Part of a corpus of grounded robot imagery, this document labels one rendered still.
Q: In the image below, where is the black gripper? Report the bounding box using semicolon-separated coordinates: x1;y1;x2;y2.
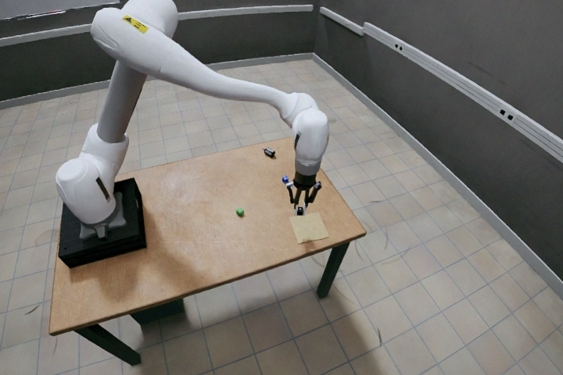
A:
286;171;321;216

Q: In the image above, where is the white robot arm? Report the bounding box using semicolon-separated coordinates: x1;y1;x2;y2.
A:
56;0;329;240

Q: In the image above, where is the beige square mat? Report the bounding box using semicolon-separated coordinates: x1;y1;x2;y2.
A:
289;212;329;244

